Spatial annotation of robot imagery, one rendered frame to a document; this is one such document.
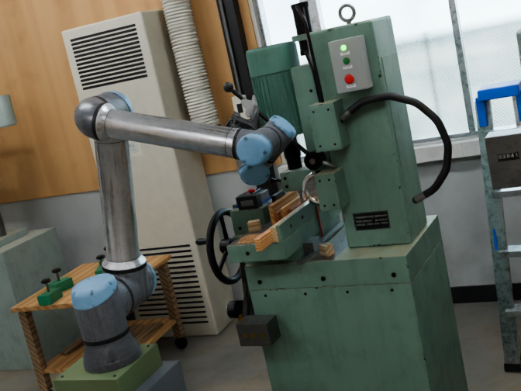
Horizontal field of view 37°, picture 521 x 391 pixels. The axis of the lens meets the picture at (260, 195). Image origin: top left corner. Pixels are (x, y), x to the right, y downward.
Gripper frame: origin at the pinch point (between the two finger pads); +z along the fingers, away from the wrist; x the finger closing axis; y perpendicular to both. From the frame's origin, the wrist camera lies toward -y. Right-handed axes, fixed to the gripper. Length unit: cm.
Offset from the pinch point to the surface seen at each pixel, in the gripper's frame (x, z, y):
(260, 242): 18.0, -42.4, -9.6
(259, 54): -18.2, 7.4, 3.6
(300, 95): -15.6, -3.4, -12.1
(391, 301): 13, -57, -53
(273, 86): -12.4, 1.6, -4.4
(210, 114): 72, 131, -43
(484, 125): -26, 23, -101
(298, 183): 11.2, -11.2, -26.8
